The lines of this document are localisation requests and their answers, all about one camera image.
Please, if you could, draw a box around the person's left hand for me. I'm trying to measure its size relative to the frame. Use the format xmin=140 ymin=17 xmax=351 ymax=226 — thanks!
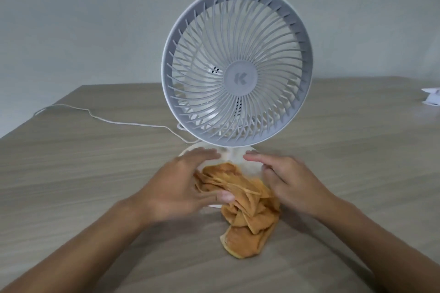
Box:
xmin=136 ymin=147 xmax=236 ymax=225

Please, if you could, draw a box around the person's right hand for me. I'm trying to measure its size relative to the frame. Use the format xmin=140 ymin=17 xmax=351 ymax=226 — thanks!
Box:
xmin=243 ymin=151 xmax=345 ymax=220

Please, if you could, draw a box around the orange cloth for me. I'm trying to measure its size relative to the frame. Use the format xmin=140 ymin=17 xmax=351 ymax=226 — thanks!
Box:
xmin=193 ymin=162 xmax=282 ymax=260

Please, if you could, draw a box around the person's left forearm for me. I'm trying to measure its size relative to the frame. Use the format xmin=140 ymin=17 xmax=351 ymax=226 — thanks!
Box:
xmin=0 ymin=196 xmax=157 ymax=293

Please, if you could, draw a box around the person's right forearm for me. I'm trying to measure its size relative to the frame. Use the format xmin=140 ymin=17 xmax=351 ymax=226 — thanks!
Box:
xmin=318 ymin=198 xmax=440 ymax=293

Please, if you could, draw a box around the white desk fan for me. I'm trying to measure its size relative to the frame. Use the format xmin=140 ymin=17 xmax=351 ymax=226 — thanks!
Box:
xmin=161 ymin=0 xmax=314 ymax=209

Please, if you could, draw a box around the white folded paper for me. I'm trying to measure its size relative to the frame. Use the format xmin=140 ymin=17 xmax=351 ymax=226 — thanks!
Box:
xmin=421 ymin=87 xmax=440 ymax=107

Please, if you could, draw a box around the white power cable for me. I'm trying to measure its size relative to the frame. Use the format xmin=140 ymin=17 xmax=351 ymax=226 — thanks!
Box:
xmin=33 ymin=104 xmax=201 ymax=144

